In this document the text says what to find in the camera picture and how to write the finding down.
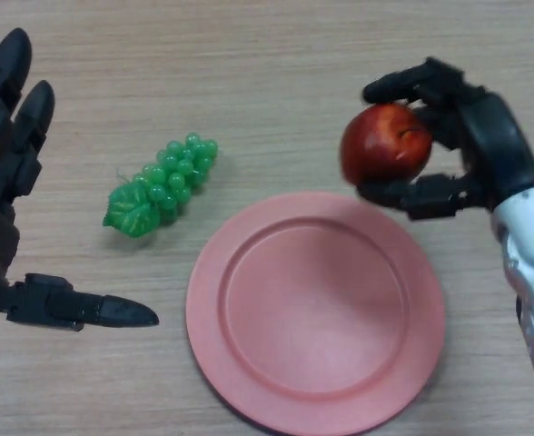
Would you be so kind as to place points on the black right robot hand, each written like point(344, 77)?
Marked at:
point(498, 145)

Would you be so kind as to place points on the red apple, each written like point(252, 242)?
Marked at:
point(380, 145)

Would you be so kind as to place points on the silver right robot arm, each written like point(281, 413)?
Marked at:
point(530, 254)

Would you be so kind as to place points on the green plastic grape bunch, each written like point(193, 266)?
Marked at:
point(171, 177)

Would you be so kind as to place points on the pink round plate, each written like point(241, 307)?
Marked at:
point(314, 313)

